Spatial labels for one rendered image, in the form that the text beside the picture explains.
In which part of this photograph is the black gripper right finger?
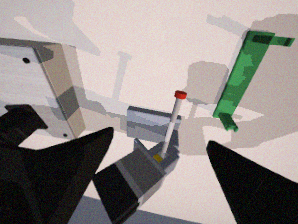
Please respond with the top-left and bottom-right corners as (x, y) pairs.
(206, 141), (298, 224)

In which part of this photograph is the grey pin with red cap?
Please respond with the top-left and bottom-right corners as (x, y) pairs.
(160, 90), (187, 159)

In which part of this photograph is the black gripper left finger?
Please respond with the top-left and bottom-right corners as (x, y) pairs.
(0, 127), (114, 224)

